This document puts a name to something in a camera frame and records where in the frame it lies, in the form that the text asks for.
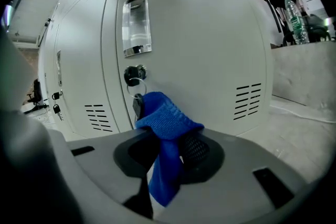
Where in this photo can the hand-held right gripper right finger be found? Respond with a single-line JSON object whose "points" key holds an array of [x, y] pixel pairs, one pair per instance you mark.
{"points": [[236, 178]]}

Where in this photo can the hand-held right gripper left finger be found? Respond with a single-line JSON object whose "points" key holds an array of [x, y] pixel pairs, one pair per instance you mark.
{"points": [[105, 170]]}

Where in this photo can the blue cloth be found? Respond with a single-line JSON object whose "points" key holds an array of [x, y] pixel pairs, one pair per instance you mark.
{"points": [[168, 118]]}

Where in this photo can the grey metal locker cabinet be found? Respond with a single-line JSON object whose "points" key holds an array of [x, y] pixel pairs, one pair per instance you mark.
{"points": [[84, 47]]}

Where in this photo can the black key bunch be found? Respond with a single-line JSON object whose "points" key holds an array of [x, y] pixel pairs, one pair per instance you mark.
{"points": [[131, 78], [56, 108]]}

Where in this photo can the black office chair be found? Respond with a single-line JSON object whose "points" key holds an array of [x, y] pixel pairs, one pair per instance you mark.
{"points": [[36, 94]]}

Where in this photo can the clear plastic water bottle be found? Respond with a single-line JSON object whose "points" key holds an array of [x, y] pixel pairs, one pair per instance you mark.
{"points": [[296, 23]]}

